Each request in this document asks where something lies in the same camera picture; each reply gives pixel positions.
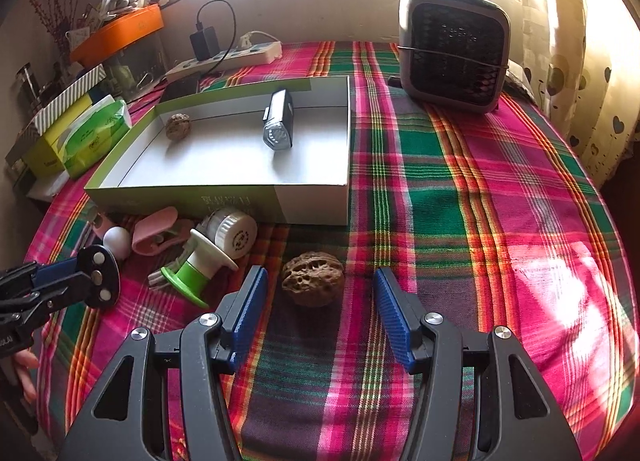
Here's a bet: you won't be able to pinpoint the white paper pack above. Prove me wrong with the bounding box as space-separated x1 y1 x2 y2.
26 173 68 202

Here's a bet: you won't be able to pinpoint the plaid tablecloth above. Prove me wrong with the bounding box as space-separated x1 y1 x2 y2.
27 40 636 461

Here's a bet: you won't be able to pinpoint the yellow green box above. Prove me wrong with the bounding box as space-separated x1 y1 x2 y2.
22 96 96 176

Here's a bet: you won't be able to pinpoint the orange plastic bin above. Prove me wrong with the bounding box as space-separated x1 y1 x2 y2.
69 3 166 65

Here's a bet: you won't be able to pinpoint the striped box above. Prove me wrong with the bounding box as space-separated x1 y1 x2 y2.
30 65 107 134

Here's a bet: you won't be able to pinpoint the large pink clip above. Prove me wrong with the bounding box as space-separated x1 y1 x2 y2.
131 207 195 256

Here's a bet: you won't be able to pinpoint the brown walnut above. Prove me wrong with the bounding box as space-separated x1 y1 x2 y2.
165 113 193 141
280 251 346 309

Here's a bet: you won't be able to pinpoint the small white ball toy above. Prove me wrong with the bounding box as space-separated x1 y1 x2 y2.
102 227 133 259

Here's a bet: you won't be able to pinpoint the green white tissue pack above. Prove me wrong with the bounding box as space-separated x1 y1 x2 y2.
59 95 133 180

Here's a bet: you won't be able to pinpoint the clear plastic container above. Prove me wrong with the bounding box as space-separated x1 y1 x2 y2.
100 33 168 102

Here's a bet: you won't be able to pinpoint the white power strip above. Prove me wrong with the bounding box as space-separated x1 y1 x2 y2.
164 40 283 84

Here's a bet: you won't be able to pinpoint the person's left hand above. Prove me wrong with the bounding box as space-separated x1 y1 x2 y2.
15 351 40 402

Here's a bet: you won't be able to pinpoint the small pink mint clip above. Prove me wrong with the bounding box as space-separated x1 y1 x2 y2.
85 205 115 238

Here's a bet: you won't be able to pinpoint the black charger cable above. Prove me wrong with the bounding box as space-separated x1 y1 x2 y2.
196 0 236 78

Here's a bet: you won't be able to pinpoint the white round ribbed cap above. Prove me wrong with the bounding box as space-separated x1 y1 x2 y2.
202 207 259 259

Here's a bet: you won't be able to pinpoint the green white suction holder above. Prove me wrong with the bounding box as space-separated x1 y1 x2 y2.
148 228 240 309

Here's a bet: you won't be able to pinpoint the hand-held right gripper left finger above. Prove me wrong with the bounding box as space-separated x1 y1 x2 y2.
60 265 269 461

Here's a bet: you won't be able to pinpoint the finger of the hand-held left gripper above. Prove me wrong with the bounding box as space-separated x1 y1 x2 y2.
0 278 88 327
0 257 83 292

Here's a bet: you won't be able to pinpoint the dried red branches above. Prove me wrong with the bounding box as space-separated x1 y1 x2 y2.
22 0 101 62

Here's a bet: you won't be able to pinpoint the black smartphone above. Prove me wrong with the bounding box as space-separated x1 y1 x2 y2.
160 78 201 104

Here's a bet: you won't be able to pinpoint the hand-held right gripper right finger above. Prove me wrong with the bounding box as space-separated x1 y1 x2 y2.
372 267 583 461

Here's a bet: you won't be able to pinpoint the green white cardboard box tray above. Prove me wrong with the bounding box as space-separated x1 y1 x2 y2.
84 75 352 226

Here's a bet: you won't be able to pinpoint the grey fan heater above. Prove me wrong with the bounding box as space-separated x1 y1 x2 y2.
397 0 511 115

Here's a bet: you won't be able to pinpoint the black charger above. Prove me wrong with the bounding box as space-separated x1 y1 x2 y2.
189 26 219 62

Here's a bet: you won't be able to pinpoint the heart print curtain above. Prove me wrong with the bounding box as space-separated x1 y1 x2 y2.
517 0 640 186

